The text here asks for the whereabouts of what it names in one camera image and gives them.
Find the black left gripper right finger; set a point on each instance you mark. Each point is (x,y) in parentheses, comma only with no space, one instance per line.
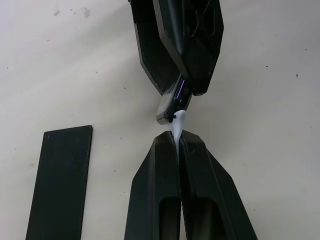
(212,195)

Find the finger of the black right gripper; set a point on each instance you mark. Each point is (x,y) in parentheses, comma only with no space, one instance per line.
(200,60)
(152,52)

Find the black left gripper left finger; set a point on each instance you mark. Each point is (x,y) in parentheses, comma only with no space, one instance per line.
(152,190)

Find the black and grey watch body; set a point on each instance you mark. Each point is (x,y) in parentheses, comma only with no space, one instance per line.
(168,105)

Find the flat black rectangular plate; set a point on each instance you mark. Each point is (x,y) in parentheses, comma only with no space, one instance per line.
(60,185)

